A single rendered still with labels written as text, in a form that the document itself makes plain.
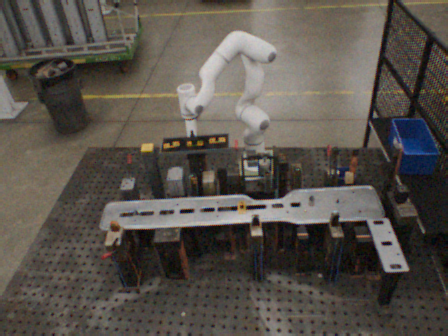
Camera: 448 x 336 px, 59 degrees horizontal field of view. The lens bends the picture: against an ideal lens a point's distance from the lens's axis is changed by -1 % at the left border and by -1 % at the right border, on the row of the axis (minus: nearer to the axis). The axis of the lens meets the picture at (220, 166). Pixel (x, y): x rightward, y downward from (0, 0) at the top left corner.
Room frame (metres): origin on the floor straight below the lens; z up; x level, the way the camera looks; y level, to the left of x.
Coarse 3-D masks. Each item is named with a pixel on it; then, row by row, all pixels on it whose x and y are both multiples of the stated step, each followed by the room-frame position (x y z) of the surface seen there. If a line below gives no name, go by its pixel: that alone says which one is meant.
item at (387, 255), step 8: (368, 224) 1.16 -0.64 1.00; (376, 224) 1.15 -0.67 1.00; (384, 224) 1.15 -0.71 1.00; (376, 232) 1.11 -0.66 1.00; (384, 232) 1.10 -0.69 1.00; (392, 232) 1.10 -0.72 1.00; (376, 240) 1.06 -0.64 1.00; (384, 240) 1.06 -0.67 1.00; (392, 240) 1.05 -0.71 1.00; (376, 248) 1.02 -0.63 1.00; (384, 248) 1.02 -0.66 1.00; (392, 248) 1.01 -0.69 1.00; (400, 248) 1.01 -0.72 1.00; (384, 256) 0.98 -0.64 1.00; (392, 256) 0.97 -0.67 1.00; (400, 256) 0.97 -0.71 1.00; (384, 264) 0.94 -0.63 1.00; (400, 264) 0.93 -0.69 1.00
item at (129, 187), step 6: (126, 180) 1.59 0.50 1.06; (132, 180) 1.58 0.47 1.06; (120, 186) 1.55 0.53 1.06; (126, 186) 1.54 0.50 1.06; (132, 186) 1.54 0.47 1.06; (126, 192) 1.52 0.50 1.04; (132, 192) 1.52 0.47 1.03; (138, 192) 1.59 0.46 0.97; (126, 198) 1.52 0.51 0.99; (132, 198) 1.52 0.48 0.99; (138, 198) 1.56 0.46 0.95
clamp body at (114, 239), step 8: (112, 232) 1.23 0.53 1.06; (120, 232) 1.23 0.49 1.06; (112, 240) 1.19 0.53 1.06; (120, 240) 1.19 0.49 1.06; (128, 240) 1.26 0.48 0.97; (112, 248) 1.16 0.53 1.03; (120, 248) 1.16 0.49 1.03; (128, 248) 1.23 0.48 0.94; (112, 256) 1.16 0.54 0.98; (120, 256) 1.16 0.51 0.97; (128, 256) 1.21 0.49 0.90; (120, 264) 1.17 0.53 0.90; (128, 264) 1.21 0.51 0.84; (136, 264) 1.25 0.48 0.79; (120, 272) 1.16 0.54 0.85; (128, 272) 1.17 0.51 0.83; (136, 272) 1.21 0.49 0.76; (120, 280) 1.17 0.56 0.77; (128, 280) 1.17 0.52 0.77; (136, 280) 1.19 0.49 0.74; (128, 288) 1.16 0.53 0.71; (136, 288) 1.16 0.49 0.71
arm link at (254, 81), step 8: (248, 64) 1.91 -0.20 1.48; (256, 64) 1.91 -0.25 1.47; (248, 72) 1.89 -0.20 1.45; (256, 72) 1.88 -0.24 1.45; (248, 80) 1.88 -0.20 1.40; (256, 80) 1.86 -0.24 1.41; (248, 88) 1.87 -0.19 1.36; (256, 88) 1.86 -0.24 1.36; (248, 96) 1.87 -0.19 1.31; (256, 96) 1.87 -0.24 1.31; (240, 104) 1.92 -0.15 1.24; (248, 104) 1.91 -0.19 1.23; (240, 112) 1.90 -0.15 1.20
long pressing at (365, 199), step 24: (312, 192) 1.40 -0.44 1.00; (336, 192) 1.38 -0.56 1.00; (360, 192) 1.36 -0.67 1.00; (144, 216) 1.37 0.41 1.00; (168, 216) 1.35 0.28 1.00; (192, 216) 1.33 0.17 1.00; (240, 216) 1.30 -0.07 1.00; (264, 216) 1.28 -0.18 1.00; (288, 216) 1.26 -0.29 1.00; (312, 216) 1.24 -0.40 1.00; (360, 216) 1.21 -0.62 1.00; (384, 216) 1.20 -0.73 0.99
